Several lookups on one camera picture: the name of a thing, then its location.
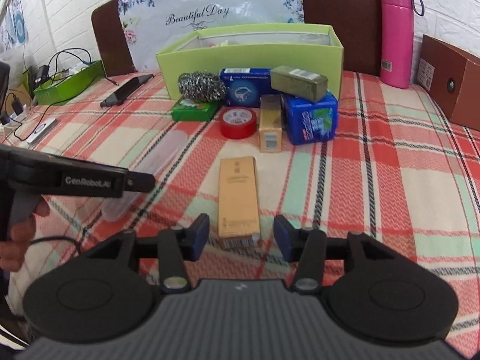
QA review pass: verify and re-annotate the gold perfume box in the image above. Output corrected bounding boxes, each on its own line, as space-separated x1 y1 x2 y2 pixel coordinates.
217 156 261 250

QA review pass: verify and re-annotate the clear plastic tube case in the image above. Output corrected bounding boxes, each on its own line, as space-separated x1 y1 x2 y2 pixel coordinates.
102 130 188 223

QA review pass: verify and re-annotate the red tape roll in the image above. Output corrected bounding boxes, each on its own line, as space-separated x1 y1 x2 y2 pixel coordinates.
219 107 257 140

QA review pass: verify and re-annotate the steel wool scrubber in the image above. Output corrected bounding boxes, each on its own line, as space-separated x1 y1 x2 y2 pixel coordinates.
177 72 227 103

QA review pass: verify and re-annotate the olive green small box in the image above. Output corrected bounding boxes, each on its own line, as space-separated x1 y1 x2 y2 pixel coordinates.
270 66 328 102

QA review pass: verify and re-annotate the cotton swab bag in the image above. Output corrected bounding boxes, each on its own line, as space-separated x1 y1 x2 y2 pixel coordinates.
209 40 231 47

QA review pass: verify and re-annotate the person's left hand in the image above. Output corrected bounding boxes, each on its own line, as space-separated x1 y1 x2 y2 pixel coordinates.
0 198 50 272

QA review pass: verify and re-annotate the white power bank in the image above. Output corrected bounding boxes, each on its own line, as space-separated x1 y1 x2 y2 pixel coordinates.
26 118 58 145

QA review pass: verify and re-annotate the green tray box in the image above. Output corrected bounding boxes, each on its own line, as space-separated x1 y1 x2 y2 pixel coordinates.
34 60 105 105

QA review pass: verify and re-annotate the plaid bed sheet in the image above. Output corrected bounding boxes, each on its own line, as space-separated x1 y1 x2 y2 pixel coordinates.
2 72 479 356

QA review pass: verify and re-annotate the blue mentos gum container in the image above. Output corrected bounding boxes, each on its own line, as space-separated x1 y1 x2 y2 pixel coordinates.
281 91 338 146

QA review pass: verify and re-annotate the black smartphone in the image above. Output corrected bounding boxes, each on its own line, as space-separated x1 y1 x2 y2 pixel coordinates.
100 74 154 108

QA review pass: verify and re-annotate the green small packet box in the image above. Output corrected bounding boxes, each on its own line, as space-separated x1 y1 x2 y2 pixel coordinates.
171 98 220 122

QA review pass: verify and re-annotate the blue flat medicine box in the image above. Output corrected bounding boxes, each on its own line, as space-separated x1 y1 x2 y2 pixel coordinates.
220 67 280 108

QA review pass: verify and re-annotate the light green cardboard box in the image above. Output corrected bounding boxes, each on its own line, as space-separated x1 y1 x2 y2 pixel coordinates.
156 23 344 100

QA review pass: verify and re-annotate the floral plastic bedding bag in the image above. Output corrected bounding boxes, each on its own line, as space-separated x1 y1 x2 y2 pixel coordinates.
118 0 304 72

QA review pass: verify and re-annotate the brown cardboard box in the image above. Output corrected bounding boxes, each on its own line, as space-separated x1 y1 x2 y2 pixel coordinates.
416 35 480 131

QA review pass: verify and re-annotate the pink thermos bottle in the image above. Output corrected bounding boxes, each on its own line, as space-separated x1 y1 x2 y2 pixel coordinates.
380 0 425 89

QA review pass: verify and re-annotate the black charger cable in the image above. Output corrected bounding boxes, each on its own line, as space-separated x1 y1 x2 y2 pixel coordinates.
0 47 119 142

